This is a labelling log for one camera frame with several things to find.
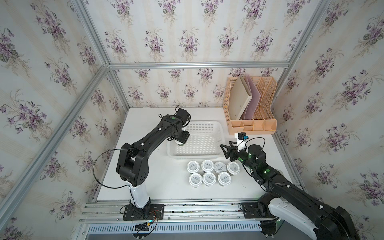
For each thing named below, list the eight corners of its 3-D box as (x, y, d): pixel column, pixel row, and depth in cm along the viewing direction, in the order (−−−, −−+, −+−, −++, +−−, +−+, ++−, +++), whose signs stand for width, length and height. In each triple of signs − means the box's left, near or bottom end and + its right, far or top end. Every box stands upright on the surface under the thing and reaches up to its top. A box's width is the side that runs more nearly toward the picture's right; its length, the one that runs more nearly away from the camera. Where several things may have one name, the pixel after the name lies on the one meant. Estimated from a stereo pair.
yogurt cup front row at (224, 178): (217, 187, 82) (219, 183, 77) (216, 176, 86) (217, 172, 81) (229, 187, 82) (232, 183, 77) (227, 176, 86) (230, 172, 81)
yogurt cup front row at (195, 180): (188, 189, 82) (188, 185, 76) (189, 177, 86) (188, 173, 80) (201, 189, 82) (202, 185, 76) (201, 177, 86) (202, 173, 80)
